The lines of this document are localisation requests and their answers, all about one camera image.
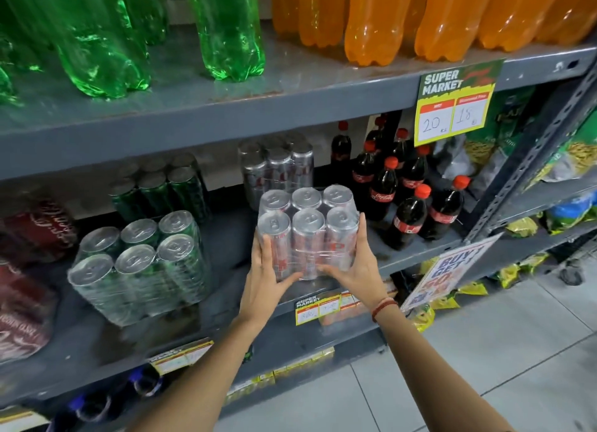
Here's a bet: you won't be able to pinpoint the person's left hand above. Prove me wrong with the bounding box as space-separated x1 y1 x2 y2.
238 232 304 328

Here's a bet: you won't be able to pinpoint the person's right hand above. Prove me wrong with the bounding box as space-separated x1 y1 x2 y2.
317 212 388 313

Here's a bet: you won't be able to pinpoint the silver can six-pack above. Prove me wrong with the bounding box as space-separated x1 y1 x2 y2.
256 184 360 281
237 134 314 211

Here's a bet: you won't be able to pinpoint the person's left forearm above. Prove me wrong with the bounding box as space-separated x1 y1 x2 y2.
144 313 280 432

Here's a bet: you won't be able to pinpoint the person's right forearm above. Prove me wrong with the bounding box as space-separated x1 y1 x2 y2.
373 303 516 432

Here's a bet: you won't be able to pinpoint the small yellow price label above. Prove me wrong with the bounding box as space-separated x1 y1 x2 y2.
148 337 215 377
295 292 356 327

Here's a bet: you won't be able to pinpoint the strip of yellow shelf labels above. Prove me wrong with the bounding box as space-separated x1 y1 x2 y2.
223 346 336 406

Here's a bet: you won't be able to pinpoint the group of red-capped cola bottles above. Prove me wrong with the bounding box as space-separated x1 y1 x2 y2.
330 111 472 251

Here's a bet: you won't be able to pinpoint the white promotion sign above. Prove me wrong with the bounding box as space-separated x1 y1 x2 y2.
400 232 504 313

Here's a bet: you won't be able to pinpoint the pile of yellow snack packets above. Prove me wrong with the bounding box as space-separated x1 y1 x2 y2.
407 216 552 333

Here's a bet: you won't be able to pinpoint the wrapped green can six-pack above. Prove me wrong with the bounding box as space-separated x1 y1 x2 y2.
67 210 211 328
109 152 209 225

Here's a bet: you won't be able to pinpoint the grey metal shelf rack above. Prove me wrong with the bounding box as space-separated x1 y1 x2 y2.
0 19 597 432

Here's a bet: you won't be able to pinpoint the green and yellow price sign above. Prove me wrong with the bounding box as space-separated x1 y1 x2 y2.
414 59 505 147

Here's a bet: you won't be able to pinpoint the large green snack packet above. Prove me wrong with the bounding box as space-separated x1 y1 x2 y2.
459 87 537 200

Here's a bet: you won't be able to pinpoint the blue-capped dark bottles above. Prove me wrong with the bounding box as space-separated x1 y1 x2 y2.
44 365 165 432

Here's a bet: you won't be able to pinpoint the blue snack packet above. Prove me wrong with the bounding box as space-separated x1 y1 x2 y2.
542 190 597 235

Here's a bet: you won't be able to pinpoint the wrapped red can pack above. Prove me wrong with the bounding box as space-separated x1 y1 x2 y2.
0 258 60 366
0 199 78 265

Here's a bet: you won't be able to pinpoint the green plastic soda bottle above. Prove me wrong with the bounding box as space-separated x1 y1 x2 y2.
117 0 169 46
0 65 23 107
182 0 266 83
0 0 45 72
28 0 153 99

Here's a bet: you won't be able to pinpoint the green and yellow snack packet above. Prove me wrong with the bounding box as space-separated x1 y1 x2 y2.
526 112 597 183

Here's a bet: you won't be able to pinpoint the row of orange soda bottles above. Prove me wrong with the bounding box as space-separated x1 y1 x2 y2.
270 0 597 67

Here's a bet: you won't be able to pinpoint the red thread bracelet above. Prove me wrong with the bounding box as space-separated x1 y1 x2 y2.
371 297 400 323

